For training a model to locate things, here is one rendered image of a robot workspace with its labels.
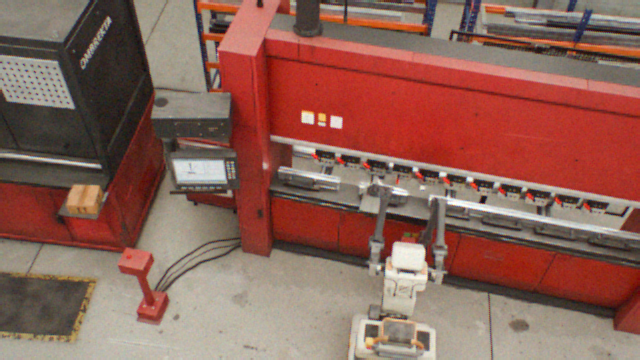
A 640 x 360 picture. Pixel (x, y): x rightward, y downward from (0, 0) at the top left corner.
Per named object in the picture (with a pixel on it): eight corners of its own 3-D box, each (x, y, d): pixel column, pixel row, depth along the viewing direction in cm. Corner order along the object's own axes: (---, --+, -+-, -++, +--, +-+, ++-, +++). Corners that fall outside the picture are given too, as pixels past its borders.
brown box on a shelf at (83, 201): (57, 215, 464) (52, 205, 455) (71, 188, 481) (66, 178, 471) (96, 220, 462) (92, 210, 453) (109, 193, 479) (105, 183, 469)
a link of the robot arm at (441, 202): (436, 193, 428) (450, 194, 429) (431, 197, 442) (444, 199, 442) (433, 257, 417) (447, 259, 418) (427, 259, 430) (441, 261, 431)
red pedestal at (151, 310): (136, 321, 517) (113, 267, 454) (148, 295, 533) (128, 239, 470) (158, 326, 515) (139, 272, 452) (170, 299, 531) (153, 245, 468)
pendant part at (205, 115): (170, 200, 461) (148, 118, 397) (174, 175, 477) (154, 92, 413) (238, 199, 464) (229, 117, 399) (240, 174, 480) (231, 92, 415)
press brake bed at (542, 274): (272, 249, 567) (269, 192, 504) (278, 231, 580) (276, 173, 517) (612, 319, 532) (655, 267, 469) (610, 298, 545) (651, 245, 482)
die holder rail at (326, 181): (278, 178, 507) (278, 171, 500) (280, 173, 511) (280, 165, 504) (338, 190, 502) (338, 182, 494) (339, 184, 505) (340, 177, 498)
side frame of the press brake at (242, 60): (242, 252, 564) (216, 49, 388) (268, 183, 618) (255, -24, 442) (269, 258, 561) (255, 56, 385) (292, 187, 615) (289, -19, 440)
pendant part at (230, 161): (177, 190, 450) (169, 157, 422) (179, 178, 457) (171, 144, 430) (240, 190, 452) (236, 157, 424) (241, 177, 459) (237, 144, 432)
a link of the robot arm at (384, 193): (379, 189, 409) (394, 191, 410) (376, 183, 422) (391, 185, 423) (368, 251, 422) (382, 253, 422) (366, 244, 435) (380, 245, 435)
